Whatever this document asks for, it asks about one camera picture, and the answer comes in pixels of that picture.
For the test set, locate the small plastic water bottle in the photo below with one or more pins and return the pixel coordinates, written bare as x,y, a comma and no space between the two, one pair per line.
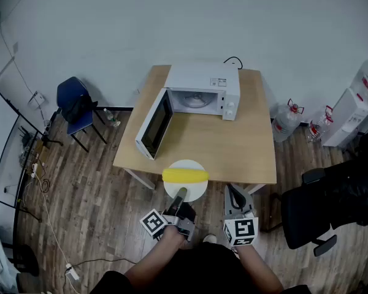
111,118

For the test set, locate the person's right forearm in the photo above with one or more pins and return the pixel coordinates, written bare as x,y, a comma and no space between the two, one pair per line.
257,266

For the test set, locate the black round stool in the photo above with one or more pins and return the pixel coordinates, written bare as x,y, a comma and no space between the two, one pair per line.
26,260

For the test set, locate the white wall box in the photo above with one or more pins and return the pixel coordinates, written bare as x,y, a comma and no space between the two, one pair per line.
36,100

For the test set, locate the white table leg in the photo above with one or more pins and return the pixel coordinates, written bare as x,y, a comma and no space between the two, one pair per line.
254,189
142,179

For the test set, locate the blue chair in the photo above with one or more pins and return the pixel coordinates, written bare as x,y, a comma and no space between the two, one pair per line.
70,87

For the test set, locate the white water dispenser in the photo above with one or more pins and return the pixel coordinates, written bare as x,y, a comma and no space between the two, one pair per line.
345,118

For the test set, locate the white round plate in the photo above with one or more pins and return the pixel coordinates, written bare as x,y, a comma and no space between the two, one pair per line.
196,190

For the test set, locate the white microwave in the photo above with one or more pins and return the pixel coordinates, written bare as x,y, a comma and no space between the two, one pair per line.
199,78

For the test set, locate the black bag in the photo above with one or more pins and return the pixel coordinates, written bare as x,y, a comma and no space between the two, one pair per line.
76,109

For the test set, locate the large clear water jug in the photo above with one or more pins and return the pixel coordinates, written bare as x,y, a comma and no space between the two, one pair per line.
285,122
317,130

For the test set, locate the black framed whiteboard stand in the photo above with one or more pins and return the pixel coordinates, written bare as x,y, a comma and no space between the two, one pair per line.
6,101

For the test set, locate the black tripod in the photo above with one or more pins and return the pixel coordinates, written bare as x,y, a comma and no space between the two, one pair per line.
49,139

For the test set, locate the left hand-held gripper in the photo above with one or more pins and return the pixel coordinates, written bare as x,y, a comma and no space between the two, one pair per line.
184,217

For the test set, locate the person's left forearm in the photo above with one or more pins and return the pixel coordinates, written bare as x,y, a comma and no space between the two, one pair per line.
153,259

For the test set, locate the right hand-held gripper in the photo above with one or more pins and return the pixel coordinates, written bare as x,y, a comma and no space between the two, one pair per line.
242,230

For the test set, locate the white power strip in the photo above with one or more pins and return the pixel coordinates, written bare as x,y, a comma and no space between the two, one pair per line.
34,170
72,272

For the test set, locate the black office chair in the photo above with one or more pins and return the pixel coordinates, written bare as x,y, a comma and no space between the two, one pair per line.
303,216

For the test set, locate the person's black clothing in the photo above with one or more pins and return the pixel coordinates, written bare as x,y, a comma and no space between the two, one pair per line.
202,274

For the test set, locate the yellow corn cob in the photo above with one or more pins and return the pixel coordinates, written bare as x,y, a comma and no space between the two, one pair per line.
185,175

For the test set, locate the person's shoe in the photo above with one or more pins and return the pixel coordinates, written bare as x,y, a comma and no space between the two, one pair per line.
210,238

